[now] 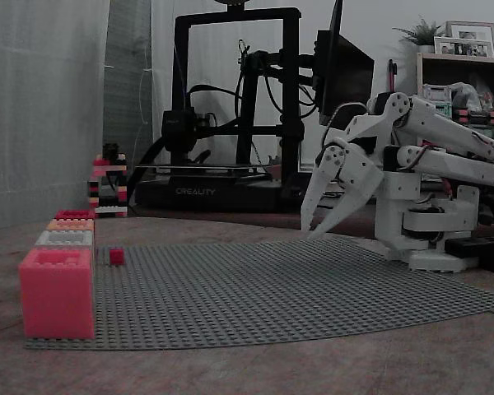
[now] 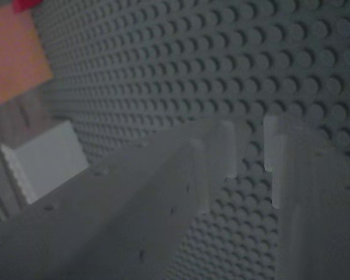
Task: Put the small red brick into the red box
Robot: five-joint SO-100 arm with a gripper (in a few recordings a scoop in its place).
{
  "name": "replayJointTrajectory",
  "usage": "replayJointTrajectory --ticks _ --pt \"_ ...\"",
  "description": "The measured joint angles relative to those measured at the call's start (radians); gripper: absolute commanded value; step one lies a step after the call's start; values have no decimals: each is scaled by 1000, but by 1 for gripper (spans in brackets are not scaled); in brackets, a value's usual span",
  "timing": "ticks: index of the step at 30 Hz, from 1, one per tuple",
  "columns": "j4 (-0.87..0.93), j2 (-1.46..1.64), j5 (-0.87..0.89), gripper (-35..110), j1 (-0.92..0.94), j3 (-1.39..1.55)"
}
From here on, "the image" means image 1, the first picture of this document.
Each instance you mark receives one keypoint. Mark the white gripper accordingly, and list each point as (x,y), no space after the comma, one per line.
(356,168)

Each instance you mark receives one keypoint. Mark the small red brick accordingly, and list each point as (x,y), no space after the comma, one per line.
(116,256)

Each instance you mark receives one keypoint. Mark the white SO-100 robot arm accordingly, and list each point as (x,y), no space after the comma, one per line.
(436,123)

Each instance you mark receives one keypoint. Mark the grey studded baseplate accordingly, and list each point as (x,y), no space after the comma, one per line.
(251,288)

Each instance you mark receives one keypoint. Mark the multicolour brick tower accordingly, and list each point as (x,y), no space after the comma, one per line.
(107,205)

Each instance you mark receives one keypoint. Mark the dark red brick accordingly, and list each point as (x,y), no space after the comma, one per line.
(72,214)

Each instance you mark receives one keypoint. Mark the orange brick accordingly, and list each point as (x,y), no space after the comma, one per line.
(66,225)

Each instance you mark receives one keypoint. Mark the grey brick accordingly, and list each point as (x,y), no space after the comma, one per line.
(49,240)

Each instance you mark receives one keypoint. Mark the red plastic container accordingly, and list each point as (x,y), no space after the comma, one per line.
(57,300)

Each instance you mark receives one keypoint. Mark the black Creality 3D printer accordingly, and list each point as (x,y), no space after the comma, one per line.
(290,103)

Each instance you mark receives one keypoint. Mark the black computer monitor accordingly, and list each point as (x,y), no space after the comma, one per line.
(348,74)

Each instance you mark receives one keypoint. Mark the red and black pen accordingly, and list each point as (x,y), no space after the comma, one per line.
(392,76)

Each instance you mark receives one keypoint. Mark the clear plastic bag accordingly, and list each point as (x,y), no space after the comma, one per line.
(467,94)

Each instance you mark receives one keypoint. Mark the wooden shelf unit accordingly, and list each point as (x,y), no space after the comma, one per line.
(461,68)

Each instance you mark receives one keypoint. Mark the green potted plant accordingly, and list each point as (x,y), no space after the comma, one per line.
(424,33)

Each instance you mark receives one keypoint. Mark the white curtain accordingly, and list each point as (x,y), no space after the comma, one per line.
(41,115)

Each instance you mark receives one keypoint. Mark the small white photo frame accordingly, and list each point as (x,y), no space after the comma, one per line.
(463,47)

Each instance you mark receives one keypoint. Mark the large white photo frame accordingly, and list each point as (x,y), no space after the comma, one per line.
(471,29)

